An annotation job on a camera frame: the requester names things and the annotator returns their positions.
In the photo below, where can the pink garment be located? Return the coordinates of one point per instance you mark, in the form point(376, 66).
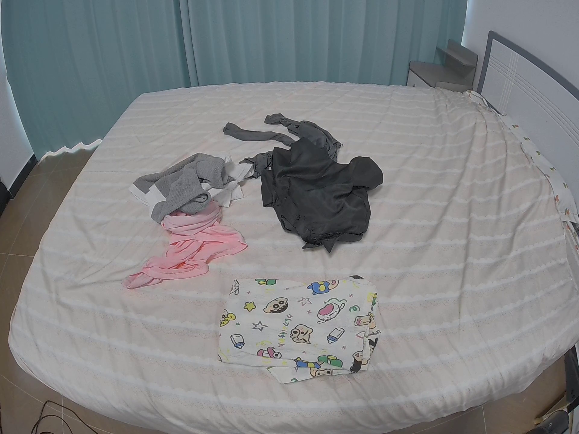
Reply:
point(199, 242)

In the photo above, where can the grey bedside table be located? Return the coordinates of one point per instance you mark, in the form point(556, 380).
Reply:
point(423, 75)

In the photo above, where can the grey and white garment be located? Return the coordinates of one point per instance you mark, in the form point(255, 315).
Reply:
point(181, 183)

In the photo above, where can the bed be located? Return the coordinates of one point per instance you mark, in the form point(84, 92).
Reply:
point(339, 152)

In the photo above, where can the blue-green curtain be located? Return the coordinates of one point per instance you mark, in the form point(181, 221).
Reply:
point(90, 39)
point(316, 21)

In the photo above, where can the white printed pyjama top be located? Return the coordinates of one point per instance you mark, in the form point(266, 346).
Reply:
point(294, 323)

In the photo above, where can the black shirt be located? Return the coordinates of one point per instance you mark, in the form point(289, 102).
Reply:
point(316, 197)

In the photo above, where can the dark grey garment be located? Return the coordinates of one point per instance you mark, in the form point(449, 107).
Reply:
point(253, 134)

